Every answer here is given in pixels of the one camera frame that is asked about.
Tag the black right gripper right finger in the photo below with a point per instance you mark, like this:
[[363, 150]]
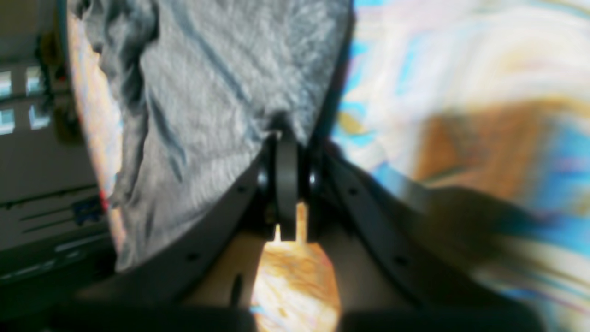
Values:
[[388, 282]]

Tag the patterned colourful tablecloth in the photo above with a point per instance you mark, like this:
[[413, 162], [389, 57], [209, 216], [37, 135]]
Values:
[[488, 95]]

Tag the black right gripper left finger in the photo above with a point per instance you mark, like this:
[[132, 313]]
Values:
[[176, 290]]

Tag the grey t-shirt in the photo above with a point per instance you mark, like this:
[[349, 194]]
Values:
[[198, 84]]

